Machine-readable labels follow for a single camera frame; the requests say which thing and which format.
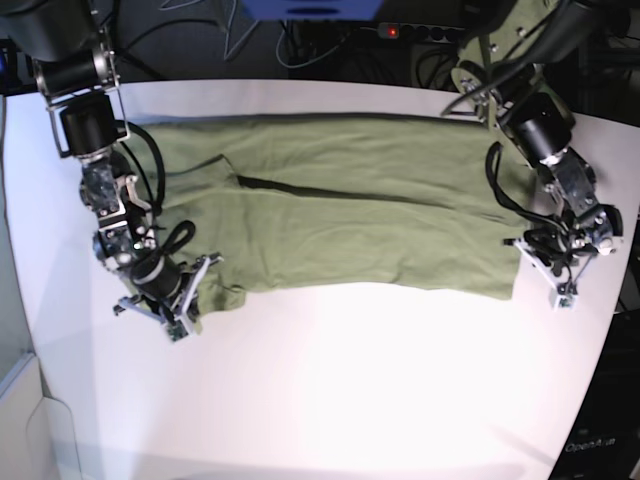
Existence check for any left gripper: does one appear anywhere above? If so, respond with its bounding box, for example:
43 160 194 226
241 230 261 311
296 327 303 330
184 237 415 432
503 229 598 298

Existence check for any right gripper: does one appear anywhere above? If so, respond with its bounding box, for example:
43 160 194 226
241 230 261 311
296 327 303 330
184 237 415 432
113 253 223 325

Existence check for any blue box overhead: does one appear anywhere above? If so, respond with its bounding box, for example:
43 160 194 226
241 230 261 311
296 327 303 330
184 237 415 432
242 0 383 21

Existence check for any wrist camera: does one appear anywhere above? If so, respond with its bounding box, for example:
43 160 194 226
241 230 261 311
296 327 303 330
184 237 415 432
164 320 194 343
549 290 579 311

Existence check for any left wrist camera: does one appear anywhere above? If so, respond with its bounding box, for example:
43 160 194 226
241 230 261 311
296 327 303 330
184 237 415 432
549 290 579 311

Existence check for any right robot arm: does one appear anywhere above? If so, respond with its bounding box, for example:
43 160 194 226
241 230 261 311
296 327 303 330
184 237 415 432
1 1 222 340

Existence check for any green T-shirt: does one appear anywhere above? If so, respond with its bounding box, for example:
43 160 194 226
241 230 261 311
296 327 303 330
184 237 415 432
147 116 526 315

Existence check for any white plastic bin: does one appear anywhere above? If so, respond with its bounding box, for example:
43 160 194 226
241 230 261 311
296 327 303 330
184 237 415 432
0 352 84 480

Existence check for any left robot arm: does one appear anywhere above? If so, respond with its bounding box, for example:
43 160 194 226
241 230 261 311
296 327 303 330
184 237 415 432
442 1 624 309

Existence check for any black OpenArm case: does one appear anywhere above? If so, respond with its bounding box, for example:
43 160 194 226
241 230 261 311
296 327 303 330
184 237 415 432
550 301 639 479

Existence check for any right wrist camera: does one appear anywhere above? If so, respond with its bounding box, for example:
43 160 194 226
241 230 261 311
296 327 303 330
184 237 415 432
164 320 194 343

